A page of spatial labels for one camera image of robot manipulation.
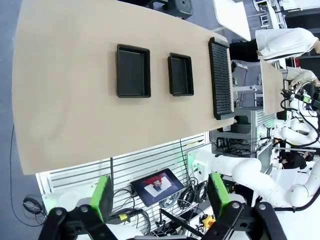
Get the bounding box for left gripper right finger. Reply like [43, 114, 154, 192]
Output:
[199, 172, 288, 240]

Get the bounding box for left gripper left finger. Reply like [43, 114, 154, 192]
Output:
[37, 174, 118, 240]

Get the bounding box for small black ESD tray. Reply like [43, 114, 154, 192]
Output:
[167, 52, 195, 97]

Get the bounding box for large black ESD tray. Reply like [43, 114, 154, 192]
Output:
[116, 44, 152, 99]

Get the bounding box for yellow red emergency stop button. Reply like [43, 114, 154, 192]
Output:
[199, 214, 216, 227]

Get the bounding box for black tablet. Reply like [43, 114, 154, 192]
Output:
[130, 168, 186, 207]

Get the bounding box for white slatted robot stand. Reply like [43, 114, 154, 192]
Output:
[34, 131, 213, 201]

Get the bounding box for black slotted board rack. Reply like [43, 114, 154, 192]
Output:
[208, 37, 235, 121]

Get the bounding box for brown background table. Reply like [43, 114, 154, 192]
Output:
[259, 59, 285, 115]

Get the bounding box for person in beige top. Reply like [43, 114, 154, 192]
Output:
[286, 68, 320, 88]

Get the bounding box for person in white coat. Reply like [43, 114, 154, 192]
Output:
[229, 27, 320, 63]

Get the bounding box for white table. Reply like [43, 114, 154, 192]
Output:
[213, 0, 252, 41]

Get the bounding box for grey plastic stool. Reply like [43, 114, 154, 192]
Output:
[169, 0, 194, 20]

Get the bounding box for bundle of black cables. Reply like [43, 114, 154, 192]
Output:
[159, 174, 210, 208]

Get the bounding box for black cable with yellow label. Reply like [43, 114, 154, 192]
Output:
[109, 209, 151, 236]

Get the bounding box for coiled black floor cable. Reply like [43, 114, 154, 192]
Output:
[23, 194, 46, 214]

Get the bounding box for aluminium equipment frame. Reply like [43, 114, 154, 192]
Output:
[209, 109, 264, 161]

